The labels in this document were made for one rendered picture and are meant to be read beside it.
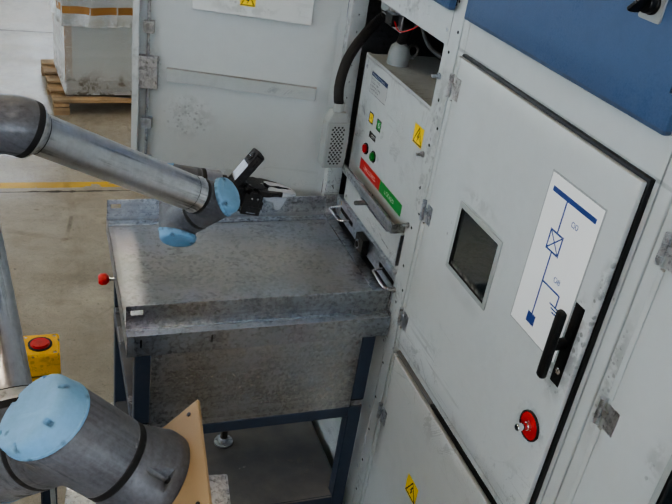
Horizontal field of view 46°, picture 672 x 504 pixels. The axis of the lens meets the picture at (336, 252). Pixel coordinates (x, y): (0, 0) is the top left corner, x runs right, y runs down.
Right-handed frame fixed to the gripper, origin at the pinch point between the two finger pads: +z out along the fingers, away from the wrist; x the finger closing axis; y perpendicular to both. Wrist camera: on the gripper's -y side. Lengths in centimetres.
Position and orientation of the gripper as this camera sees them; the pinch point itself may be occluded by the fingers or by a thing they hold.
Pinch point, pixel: (291, 191)
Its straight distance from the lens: 214.7
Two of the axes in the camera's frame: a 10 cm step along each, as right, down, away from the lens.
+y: -2.9, 8.6, 4.2
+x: 3.2, 5.0, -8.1
